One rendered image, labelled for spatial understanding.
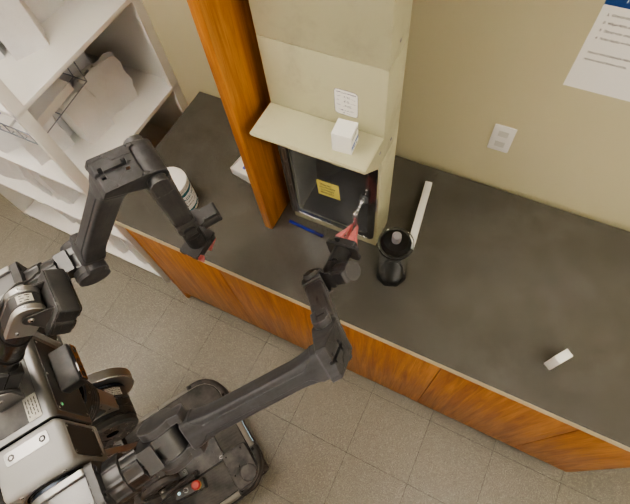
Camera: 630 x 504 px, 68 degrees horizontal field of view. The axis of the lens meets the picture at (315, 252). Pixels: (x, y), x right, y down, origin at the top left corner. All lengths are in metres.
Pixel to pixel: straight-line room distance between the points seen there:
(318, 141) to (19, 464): 0.90
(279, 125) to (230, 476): 1.53
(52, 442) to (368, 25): 0.97
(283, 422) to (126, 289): 1.20
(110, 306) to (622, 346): 2.44
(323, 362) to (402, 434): 1.56
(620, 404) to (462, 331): 0.47
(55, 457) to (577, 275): 1.53
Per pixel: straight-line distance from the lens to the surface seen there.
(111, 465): 1.02
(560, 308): 1.69
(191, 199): 1.78
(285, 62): 1.15
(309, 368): 0.90
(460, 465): 2.45
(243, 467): 2.13
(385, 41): 0.99
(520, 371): 1.58
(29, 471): 1.05
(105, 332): 2.87
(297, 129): 1.20
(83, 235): 1.11
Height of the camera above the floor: 2.40
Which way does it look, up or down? 63 degrees down
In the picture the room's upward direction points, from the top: 10 degrees counter-clockwise
